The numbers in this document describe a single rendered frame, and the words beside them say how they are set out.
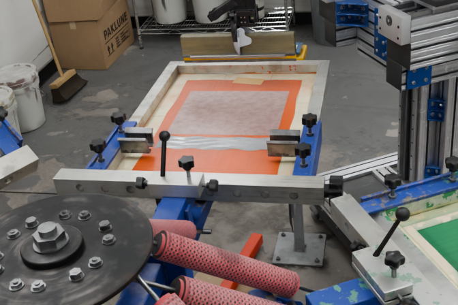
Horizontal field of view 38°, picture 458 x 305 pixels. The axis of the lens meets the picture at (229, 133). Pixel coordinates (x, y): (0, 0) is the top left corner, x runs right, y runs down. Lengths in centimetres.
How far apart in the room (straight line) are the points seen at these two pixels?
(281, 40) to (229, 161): 50
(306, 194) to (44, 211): 67
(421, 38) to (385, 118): 197
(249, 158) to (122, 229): 86
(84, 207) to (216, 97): 117
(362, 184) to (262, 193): 149
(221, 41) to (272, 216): 126
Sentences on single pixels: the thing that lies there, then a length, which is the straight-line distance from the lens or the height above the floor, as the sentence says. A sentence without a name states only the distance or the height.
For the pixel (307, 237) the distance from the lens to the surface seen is 306.
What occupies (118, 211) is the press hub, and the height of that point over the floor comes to 131.
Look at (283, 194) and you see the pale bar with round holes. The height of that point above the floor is 102.
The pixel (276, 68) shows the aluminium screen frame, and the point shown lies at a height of 98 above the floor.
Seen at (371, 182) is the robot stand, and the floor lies 21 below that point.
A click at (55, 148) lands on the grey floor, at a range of 414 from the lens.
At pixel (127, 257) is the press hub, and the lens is 97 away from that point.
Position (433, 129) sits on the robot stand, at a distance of 263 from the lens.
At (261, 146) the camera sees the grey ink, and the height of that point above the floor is 96.
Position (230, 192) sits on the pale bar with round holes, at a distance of 159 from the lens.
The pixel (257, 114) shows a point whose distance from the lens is 206.
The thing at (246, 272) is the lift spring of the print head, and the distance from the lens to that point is 119.
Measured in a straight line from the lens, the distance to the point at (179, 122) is 207.
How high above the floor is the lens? 190
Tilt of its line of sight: 29 degrees down
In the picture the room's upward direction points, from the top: 6 degrees counter-clockwise
